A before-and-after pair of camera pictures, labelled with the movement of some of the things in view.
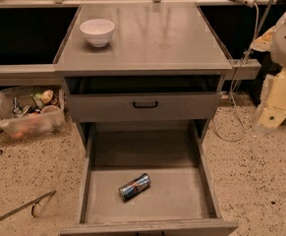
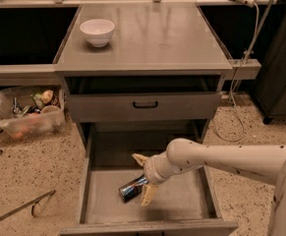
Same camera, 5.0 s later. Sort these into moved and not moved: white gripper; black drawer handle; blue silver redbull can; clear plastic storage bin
Moved: white gripper
Not moved: clear plastic storage bin; blue silver redbull can; black drawer handle
